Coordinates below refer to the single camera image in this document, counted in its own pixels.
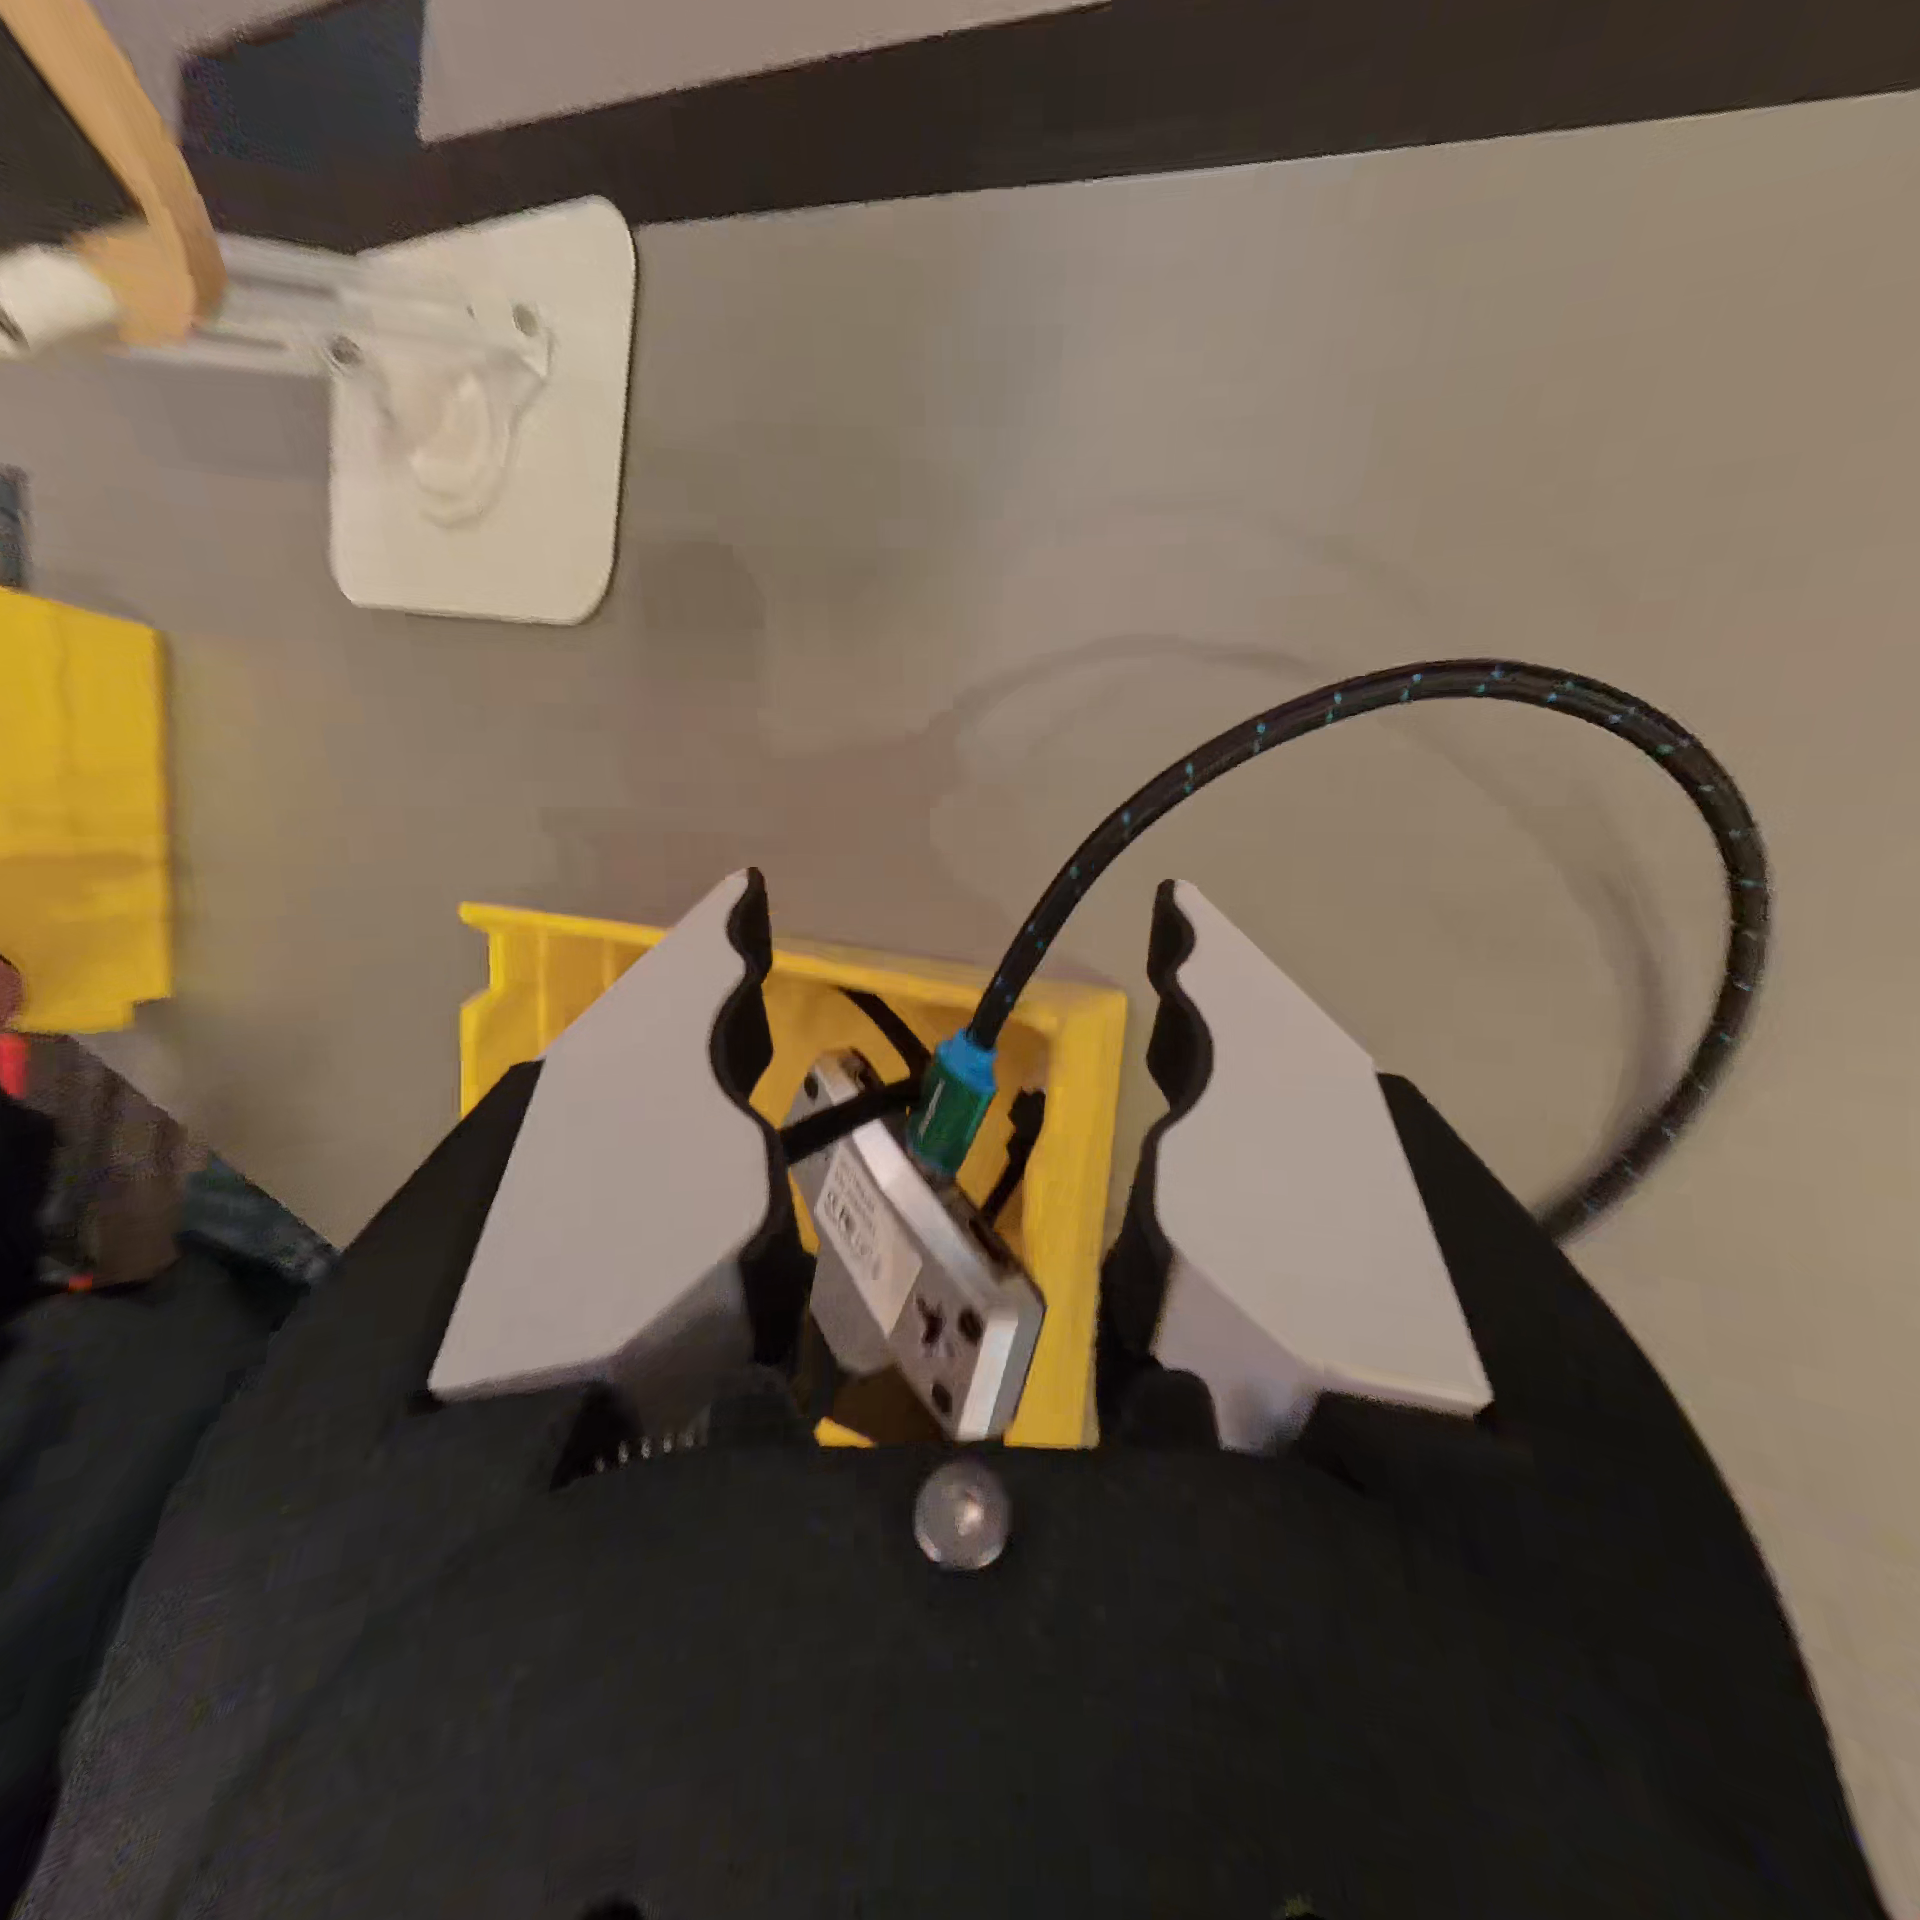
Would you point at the black and silver usb hub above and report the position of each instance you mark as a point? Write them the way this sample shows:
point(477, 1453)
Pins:
point(900, 1271)

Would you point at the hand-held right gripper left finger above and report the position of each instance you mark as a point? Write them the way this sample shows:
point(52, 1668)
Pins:
point(612, 1174)

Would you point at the yellow divided storage bin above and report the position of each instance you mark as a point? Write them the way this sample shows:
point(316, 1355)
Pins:
point(1072, 1200)

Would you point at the yellow plastic bin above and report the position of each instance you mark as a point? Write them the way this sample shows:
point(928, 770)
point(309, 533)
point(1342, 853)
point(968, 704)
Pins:
point(73, 826)

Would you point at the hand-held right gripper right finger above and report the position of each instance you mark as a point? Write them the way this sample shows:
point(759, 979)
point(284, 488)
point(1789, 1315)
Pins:
point(1307, 1200)

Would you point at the white wooden laptop stand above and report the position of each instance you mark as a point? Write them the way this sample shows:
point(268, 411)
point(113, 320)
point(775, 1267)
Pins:
point(497, 495)

